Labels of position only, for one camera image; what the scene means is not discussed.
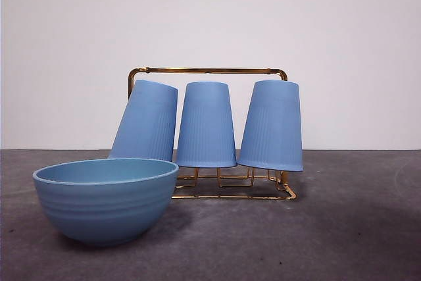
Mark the light blue ribbed bowl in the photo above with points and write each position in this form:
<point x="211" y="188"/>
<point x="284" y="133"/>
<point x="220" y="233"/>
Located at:
<point x="105" y="208"/>

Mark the blue ribbed plastic cup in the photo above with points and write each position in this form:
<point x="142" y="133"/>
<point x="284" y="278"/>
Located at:
<point x="273" y="126"/>
<point x="144" y="119"/>
<point x="206" y="126"/>

